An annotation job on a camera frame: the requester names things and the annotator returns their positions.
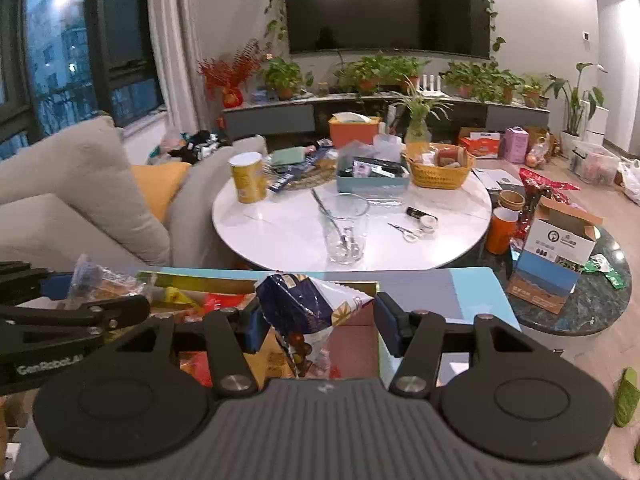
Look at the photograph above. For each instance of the spider plant glass vase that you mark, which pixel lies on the spider plant glass vase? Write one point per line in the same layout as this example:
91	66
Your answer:
417	120

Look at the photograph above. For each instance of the black wall television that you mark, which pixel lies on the black wall television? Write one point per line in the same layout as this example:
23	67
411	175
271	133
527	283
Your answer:
385	5

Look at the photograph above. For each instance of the white floor appliance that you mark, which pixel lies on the white floor appliance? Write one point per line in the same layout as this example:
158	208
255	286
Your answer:
597	125

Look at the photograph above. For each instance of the dark framed window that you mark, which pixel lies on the dark framed window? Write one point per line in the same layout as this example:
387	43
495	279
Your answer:
60	45

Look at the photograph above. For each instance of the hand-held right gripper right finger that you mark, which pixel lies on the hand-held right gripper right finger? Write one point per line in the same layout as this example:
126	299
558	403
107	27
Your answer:
390	322

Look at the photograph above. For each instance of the white router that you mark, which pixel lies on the white router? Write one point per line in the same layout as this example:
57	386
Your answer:
429	82

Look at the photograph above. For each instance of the red flower decoration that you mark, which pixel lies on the red flower decoration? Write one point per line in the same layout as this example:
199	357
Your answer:
227	70

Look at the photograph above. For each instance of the yellow cushion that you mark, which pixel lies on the yellow cushion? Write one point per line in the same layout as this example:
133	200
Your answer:
160	187

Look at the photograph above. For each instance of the hanging green vine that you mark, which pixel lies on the hanging green vine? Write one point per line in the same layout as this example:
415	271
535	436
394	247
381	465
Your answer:
492	15
277	5

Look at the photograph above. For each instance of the green slipper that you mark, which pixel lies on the green slipper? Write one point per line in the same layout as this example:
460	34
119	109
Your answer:
627	400

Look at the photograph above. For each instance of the round white table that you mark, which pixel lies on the round white table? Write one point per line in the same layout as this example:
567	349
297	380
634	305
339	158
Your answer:
280	230

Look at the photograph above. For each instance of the brown paper cup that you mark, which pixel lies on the brown paper cup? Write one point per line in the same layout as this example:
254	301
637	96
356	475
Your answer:
511	201

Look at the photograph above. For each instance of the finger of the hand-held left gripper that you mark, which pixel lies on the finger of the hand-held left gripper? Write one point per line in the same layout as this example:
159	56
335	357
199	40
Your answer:
75	315
57	287

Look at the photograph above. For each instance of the white plastic bag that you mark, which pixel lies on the white plastic bag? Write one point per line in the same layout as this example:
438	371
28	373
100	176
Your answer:
631	182

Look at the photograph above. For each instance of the dark blue snack bag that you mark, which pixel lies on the dark blue snack bag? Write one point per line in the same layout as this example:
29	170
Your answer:
305	305

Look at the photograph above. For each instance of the grey fabric sofa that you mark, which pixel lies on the grey fabric sofa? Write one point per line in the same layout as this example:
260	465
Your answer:
75	195

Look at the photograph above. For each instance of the grey television cabinet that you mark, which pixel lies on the grey television cabinet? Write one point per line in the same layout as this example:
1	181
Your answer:
270	117

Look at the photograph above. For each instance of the orange tissue box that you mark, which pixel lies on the orange tissue box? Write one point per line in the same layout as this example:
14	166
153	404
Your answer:
352	135

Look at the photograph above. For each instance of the green pouch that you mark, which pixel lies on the green pouch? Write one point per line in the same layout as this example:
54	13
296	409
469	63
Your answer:
287	156

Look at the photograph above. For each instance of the blue white cardboard box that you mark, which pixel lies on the blue white cardboard box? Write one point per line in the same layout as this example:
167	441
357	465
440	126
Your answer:
545	270

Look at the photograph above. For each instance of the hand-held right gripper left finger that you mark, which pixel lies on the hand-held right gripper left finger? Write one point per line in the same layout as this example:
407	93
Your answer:
256	330

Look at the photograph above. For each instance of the clear packet orange snack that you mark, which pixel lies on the clear packet orange snack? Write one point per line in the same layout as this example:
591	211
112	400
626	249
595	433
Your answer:
107	280

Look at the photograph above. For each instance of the yellow wicker basket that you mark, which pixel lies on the yellow wicker basket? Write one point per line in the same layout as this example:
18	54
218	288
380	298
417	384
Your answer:
440	177

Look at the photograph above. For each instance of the white curtain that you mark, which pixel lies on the white curtain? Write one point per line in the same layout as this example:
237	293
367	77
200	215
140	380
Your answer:
172	45

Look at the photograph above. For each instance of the scissors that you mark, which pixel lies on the scissors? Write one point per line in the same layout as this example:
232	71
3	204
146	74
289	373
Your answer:
407	232

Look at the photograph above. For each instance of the large leaf plant white pot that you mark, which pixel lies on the large leaf plant white pot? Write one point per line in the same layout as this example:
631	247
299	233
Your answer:
575	105

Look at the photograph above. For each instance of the green packets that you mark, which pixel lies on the green packets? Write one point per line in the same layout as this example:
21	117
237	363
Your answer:
607	267

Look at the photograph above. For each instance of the potted green plant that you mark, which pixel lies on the potted green plant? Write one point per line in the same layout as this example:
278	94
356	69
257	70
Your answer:
365	72
500	85
282	77
407	72
462	77
532	92

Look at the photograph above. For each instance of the orange cup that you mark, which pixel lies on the orange cup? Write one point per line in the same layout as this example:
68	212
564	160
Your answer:
500	235

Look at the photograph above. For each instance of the clear storage box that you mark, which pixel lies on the clear storage box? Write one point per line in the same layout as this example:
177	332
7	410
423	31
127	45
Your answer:
595	162

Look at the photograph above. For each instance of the pink box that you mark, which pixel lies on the pink box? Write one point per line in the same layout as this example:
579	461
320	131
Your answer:
515	145

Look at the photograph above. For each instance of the yellow canister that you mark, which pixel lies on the yellow canister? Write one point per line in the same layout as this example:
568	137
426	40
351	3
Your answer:
247	180

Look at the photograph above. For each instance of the dark clothes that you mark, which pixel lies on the dark clothes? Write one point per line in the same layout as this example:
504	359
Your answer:
197	145

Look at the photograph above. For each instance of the blue grey plastic tray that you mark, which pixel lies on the blue grey plastic tray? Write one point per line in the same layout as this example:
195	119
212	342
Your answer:
370	185

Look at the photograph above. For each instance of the dark marble round table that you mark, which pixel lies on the dark marble round table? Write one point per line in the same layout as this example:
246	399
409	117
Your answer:
595	305

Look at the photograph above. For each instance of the green cardboard box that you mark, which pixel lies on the green cardboard box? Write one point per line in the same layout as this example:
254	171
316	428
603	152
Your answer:
355	350

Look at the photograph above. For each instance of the orange printed box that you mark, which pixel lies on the orange printed box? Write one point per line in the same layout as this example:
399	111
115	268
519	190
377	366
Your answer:
480	144

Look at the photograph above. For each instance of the yellow snack packet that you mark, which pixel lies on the yellow snack packet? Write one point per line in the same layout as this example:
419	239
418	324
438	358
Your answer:
182	299

